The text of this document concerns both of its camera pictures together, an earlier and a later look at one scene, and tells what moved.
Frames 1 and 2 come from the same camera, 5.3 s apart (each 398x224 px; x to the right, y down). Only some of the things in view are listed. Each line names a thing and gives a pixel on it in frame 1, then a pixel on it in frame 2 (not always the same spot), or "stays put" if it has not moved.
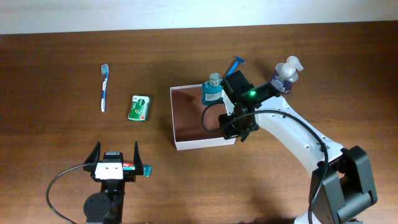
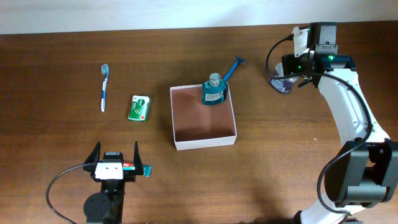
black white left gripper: (130, 175) stays put
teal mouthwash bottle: (212, 89) stays put
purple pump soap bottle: (285, 74) stays put
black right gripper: (229, 130) -> (290, 65)
